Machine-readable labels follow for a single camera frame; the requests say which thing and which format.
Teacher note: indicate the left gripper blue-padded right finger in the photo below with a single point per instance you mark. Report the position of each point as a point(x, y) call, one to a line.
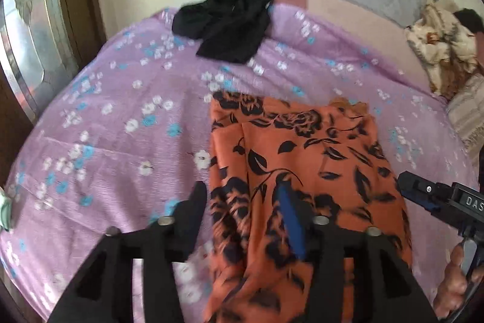
point(385, 289)

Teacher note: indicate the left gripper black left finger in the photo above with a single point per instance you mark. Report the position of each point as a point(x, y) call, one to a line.
point(102, 288)

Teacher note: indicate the orange black floral garment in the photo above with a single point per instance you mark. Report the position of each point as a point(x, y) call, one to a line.
point(330, 156)

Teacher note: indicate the right hand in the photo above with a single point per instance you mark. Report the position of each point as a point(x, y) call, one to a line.
point(450, 293)

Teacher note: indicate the striped floral cushion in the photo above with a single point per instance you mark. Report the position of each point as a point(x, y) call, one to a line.
point(465, 112)

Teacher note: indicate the white crumpled cloth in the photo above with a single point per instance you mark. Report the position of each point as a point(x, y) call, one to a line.
point(6, 200)

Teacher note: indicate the purple floral bed sheet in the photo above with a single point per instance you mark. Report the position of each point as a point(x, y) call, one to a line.
point(130, 135)

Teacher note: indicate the cream brown floral cloth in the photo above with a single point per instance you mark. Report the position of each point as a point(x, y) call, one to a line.
point(446, 48)

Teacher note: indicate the pink quilted mattress cover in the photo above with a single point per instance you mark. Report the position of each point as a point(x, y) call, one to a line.
point(321, 49)

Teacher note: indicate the black cloth on headboard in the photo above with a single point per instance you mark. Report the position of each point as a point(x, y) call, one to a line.
point(470, 19)

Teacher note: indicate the black crumpled garment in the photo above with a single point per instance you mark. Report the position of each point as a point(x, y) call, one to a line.
point(228, 30)

